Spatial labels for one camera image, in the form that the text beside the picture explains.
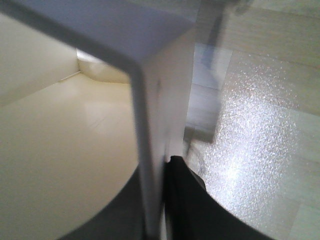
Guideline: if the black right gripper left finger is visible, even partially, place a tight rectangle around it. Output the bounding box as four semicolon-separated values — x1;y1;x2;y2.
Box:
61;168;146;240

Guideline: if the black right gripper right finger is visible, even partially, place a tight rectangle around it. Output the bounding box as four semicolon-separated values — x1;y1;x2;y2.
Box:
164;156;269;240

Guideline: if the white plastic trash bin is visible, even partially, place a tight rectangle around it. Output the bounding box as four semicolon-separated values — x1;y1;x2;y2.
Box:
0;0;196;240

